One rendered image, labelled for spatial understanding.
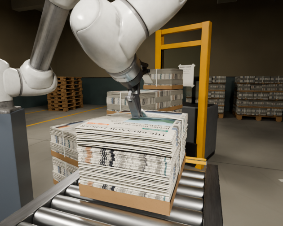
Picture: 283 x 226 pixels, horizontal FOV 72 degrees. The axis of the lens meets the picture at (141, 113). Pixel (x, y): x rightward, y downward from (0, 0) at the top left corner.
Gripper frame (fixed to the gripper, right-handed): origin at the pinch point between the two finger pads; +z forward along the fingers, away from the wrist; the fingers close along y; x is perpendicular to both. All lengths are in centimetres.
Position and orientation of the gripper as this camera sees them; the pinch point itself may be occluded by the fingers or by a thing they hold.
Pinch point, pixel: (146, 97)
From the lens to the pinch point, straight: 72.8
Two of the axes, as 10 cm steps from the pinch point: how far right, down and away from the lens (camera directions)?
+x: 9.4, 0.5, -3.3
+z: 2.9, 3.2, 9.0
